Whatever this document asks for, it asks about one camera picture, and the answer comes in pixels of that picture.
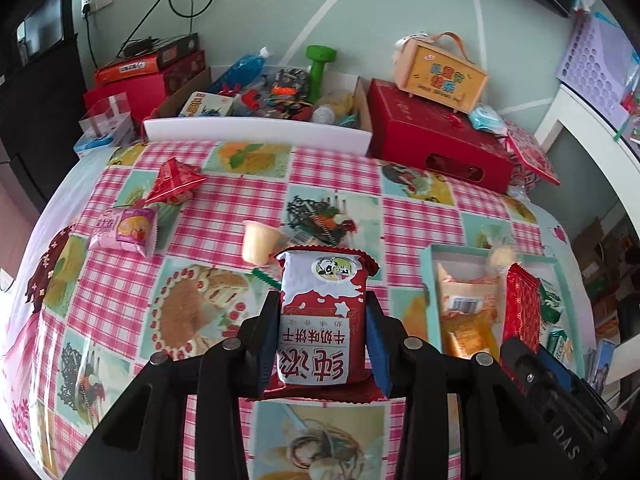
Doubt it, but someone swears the white tray with teal rim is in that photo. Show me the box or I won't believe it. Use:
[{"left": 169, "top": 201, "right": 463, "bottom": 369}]
[{"left": 420, "top": 244, "right": 587, "bottom": 378}]

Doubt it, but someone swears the white shelf frame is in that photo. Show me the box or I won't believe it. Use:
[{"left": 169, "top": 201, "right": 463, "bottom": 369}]
[{"left": 535, "top": 84, "right": 639, "bottom": 233}]

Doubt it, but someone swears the cardboard box of clutter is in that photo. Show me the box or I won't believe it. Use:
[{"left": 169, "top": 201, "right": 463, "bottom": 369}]
[{"left": 142, "top": 66, "right": 373, "bottom": 139}]

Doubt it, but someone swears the long red patterned snack packet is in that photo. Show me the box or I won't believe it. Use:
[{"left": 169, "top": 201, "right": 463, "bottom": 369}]
[{"left": 502, "top": 263, "right": 540, "bottom": 353}]

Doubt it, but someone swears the clear packet with round bun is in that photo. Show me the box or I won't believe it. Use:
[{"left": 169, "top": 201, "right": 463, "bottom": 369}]
[{"left": 486, "top": 244, "right": 518, "bottom": 275}]

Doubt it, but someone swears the large red gift box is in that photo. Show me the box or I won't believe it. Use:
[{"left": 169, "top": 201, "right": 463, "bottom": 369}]
[{"left": 368, "top": 79, "right": 513, "bottom": 194}]

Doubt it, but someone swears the amber translucent snack packet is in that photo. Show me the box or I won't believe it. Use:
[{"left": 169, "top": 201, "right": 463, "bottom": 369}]
[{"left": 440, "top": 311, "right": 499, "bottom": 360}]

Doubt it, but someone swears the large red box at left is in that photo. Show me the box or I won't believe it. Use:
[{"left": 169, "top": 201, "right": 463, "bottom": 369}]
[{"left": 84, "top": 74, "right": 171, "bottom": 122}]

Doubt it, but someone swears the smartphone on stand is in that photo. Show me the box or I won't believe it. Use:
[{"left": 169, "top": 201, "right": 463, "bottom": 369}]
[{"left": 589, "top": 339, "right": 616, "bottom": 394}]

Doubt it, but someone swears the blue water bottle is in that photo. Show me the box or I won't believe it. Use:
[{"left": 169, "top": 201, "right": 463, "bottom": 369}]
[{"left": 206, "top": 47, "right": 271, "bottom": 96}]

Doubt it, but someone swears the green white walnut cake packet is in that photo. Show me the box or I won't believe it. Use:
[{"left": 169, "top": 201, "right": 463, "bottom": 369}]
[{"left": 547, "top": 328, "right": 572, "bottom": 364}]

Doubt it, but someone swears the pink fruit snack packet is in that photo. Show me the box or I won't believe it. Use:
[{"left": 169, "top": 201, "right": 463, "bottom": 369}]
[{"left": 88, "top": 207, "right": 157, "bottom": 259}]

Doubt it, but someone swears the white foam board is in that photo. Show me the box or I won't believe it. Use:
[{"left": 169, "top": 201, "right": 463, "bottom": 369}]
[{"left": 142, "top": 116, "right": 372, "bottom": 156}]

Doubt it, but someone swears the black cabinet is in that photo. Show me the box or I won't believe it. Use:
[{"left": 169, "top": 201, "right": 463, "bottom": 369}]
[{"left": 1, "top": 0, "right": 86, "bottom": 211}]

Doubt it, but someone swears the clear plastic bottle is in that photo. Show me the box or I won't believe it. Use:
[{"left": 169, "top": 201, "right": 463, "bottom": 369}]
[{"left": 311, "top": 92, "right": 352, "bottom": 125}]

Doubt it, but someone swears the orange handbag gift box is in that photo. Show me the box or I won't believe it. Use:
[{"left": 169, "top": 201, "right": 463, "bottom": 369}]
[{"left": 392, "top": 32, "right": 489, "bottom": 114}]

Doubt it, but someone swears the orange red flat box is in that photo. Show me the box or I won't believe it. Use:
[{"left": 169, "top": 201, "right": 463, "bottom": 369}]
[{"left": 94, "top": 55, "right": 160, "bottom": 84}]

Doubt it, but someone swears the red triangular snack packet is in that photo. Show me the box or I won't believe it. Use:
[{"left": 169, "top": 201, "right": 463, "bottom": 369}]
[{"left": 145, "top": 157, "right": 207, "bottom": 205}]

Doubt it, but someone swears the green dumbbell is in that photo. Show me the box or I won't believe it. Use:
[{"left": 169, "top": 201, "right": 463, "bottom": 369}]
[{"left": 306, "top": 44, "right": 337, "bottom": 103}]

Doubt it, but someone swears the orange barcode bread packet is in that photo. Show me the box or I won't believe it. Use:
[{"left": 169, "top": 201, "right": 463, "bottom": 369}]
[{"left": 436, "top": 263, "right": 500, "bottom": 318}]

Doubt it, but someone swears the clear plastic box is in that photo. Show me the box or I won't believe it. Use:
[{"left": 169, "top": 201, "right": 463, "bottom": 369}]
[{"left": 74, "top": 92, "right": 137, "bottom": 156}]

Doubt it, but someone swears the purple perforated basket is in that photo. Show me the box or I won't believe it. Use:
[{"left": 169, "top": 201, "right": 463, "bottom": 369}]
[{"left": 556, "top": 12, "right": 639, "bottom": 130}]

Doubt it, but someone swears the light blue tissue pack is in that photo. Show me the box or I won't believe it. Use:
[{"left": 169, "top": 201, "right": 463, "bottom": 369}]
[{"left": 468, "top": 104, "right": 508, "bottom": 138}]

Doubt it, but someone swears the white card game box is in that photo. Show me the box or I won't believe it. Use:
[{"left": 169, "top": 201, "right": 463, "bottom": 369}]
[{"left": 179, "top": 92, "right": 233, "bottom": 117}]

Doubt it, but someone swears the green white snack packet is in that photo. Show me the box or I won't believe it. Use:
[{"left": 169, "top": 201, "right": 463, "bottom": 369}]
[{"left": 538, "top": 278, "right": 564, "bottom": 324}]

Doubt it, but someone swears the dark red milk biscuit packet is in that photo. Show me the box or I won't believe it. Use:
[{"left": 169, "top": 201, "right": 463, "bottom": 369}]
[{"left": 262, "top": 245, "right": 383, "bottom": 404}]

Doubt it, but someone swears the clear packet with green edges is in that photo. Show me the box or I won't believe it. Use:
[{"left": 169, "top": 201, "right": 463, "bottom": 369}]
[{"left": 250, "top": 230, "right": 320, "bottom": 289}]

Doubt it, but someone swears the yellow jelly cup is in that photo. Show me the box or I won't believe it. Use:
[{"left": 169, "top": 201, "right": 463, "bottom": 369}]
[{"left": 242, "top": 220, "right": 285, "bottom": 266}]

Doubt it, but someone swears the red patterned lid box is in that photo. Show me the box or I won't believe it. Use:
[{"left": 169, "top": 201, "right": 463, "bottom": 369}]
[{"left": 502, "top": 120, "right": 561, "bottom": 193}]

